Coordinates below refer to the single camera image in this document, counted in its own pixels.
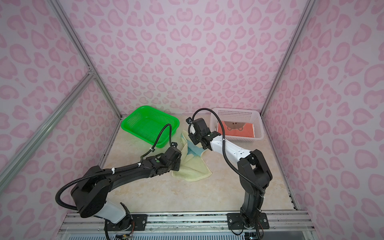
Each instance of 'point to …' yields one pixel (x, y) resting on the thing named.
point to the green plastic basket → (147, 122)
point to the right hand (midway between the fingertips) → (193, 130)
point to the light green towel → (193, 166)
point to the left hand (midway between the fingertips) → (180, 161)
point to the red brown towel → (236, 129)
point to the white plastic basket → (236, 114)
